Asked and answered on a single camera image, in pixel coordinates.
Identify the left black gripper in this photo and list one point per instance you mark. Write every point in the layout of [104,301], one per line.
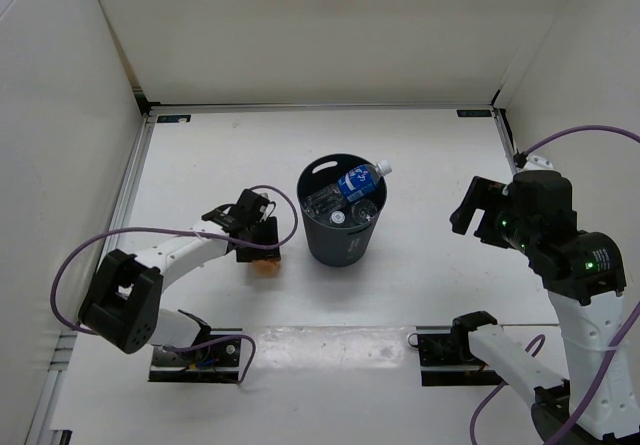
[259,254]

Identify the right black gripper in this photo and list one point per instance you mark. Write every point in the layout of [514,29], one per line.
[484,195]

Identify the orange juice bottle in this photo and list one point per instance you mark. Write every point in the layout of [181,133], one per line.
[266,267]

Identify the dark grey plastic bin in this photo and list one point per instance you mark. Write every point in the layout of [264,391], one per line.
[338,246]

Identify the green label plastic bottle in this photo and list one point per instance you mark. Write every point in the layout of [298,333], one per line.
[337,219]

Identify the clear plastic bottle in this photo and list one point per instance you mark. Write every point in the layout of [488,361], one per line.
[363,211]

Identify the blue label plastic bottle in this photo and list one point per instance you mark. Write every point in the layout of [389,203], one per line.
[329,191]

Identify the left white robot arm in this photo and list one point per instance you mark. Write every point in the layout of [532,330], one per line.
[123,302]

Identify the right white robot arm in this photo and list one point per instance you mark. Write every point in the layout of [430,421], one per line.
[583,275]

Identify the right blue corner sticker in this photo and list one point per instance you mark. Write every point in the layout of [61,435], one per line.
[474,113]

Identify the blue corner sticker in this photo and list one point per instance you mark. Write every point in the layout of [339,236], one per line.
[173,119]
[474,113]

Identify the left blue corner sticker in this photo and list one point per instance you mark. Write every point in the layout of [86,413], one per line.
[173,119]

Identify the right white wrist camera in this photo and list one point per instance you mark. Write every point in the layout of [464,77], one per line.
[531,162]

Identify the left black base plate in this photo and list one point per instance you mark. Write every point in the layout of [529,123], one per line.
[217,364]

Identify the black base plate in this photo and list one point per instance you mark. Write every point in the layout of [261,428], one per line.
[217,364]
[441,365]

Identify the left aluminium frame rail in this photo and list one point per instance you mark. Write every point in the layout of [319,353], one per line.
[124,199]

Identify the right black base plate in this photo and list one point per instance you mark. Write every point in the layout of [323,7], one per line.
[441,365]

